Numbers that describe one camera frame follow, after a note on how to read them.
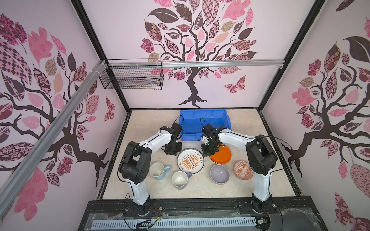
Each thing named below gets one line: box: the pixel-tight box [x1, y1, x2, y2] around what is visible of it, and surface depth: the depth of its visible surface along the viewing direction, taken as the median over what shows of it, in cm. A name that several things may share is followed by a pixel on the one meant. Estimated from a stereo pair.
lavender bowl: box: [210, 164, 231, 185], surface depth 85 cm
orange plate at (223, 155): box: [209, 145, 233, 165], surface depth 92 cm
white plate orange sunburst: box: [176, 147, 205, 175], surface depth 92 cm
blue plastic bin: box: [179, 109, 232, 142], surface depth 112 cm
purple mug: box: [171, 170, 193, 190], surface depth 81 cm
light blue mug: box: [149, 162, 172, 181], surface depth 81 cm
